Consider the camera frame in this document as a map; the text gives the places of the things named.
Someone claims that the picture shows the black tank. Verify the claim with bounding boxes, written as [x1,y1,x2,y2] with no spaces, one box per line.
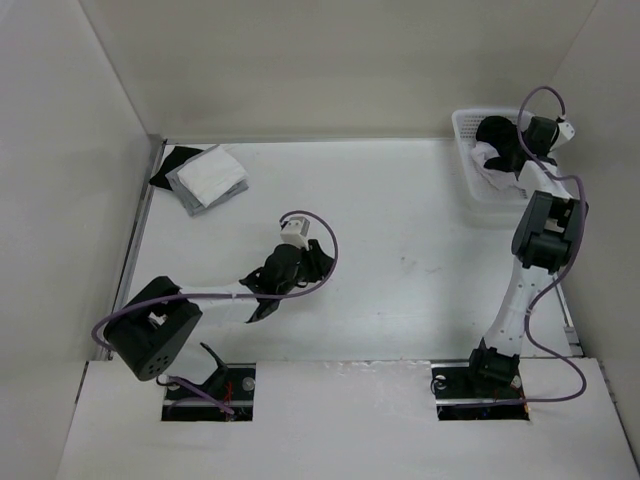
[149,146,203,191]
[476,116,525,175]

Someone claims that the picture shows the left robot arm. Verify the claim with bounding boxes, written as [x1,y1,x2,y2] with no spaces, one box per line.
[94,239,338,381]

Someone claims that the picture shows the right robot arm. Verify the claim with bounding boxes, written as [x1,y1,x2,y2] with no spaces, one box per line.
[463,115,588,396]

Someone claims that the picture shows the folded grey tank top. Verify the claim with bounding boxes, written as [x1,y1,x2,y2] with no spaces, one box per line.
[167,153,249,217]

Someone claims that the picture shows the folded white tank top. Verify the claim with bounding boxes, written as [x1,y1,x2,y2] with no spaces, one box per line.
[177,146,248,207]

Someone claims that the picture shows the folded black tank top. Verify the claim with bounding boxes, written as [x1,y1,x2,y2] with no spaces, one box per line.
[149,146,203,191]

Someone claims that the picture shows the white tank top in basket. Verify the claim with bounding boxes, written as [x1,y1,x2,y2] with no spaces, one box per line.
[470,142,516,190]

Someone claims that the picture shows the white plastic basket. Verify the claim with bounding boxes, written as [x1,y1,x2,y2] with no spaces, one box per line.
[451,107,528,214]

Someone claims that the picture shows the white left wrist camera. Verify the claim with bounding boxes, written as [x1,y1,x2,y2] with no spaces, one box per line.
[280,216,310,250]

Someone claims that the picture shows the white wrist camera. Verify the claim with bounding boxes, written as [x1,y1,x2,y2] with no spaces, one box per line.
[552,117,576,150]
[280,216,310,250]

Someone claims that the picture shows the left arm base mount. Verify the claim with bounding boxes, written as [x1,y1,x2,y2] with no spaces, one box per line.
[156,342,257,423]

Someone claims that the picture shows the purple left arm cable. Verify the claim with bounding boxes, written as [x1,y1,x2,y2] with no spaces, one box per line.
[92,209,341,414]

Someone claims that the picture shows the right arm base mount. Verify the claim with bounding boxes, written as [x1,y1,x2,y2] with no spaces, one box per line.
[430,362,530,421]

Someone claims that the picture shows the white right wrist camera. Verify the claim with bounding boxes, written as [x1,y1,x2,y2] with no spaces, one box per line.
[552,117,576,150]

